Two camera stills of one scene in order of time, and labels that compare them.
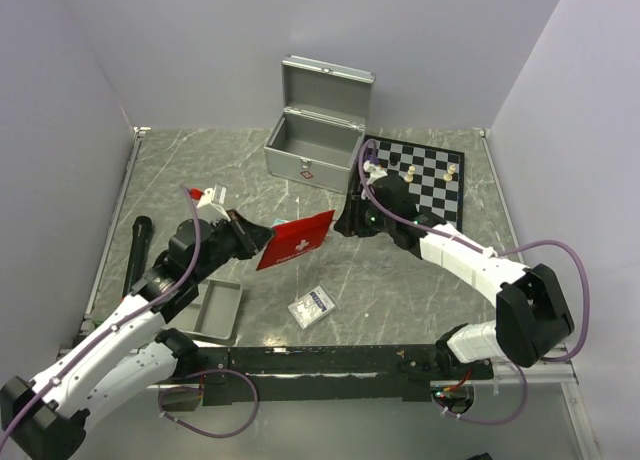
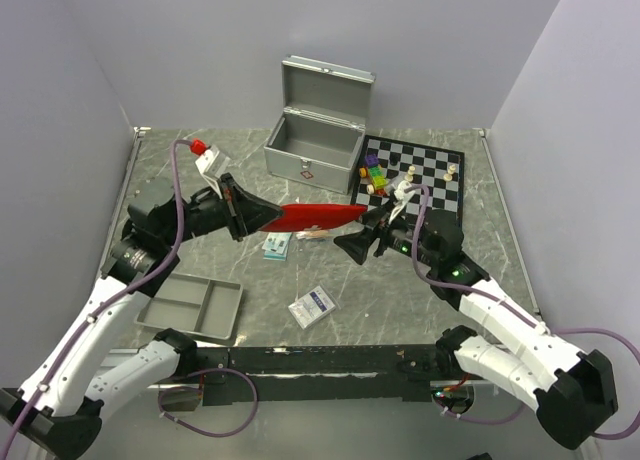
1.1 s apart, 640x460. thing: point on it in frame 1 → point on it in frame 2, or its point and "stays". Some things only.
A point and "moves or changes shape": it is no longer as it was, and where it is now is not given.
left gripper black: [250, 237] → [242, 212]
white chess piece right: [449, 176] stays
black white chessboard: [436, 177] stays
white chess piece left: [408, 178] stays
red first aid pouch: [295, 238] moves or changes shape
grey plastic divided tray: [212, 315] stays
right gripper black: [348, 224] → [357, 243]
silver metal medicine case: [321, 130] stays
